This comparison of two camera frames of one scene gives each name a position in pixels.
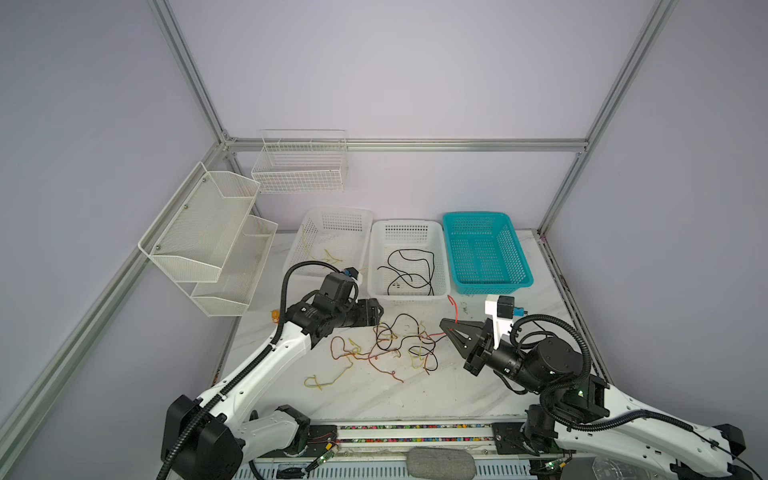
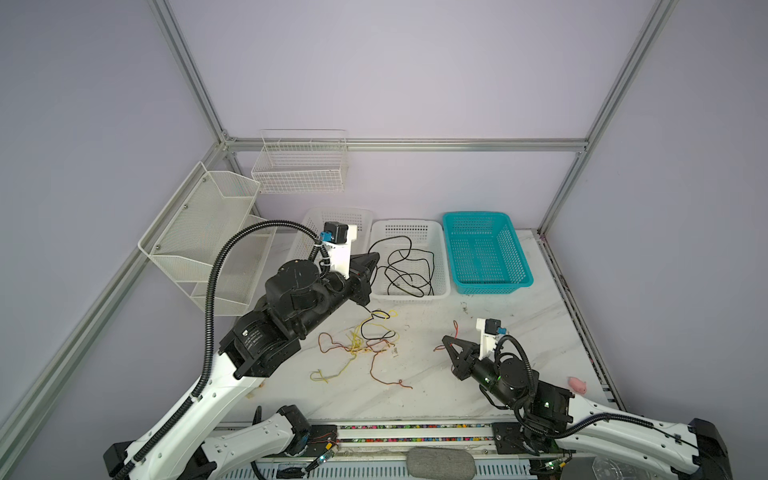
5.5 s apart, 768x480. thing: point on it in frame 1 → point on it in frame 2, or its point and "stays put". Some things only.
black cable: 409,336 → 381,313
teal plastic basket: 486,253 stays put
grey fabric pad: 440,463 stays put
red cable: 453,302 → 442,347
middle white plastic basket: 408,260 stays put
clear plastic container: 606,468 stays put
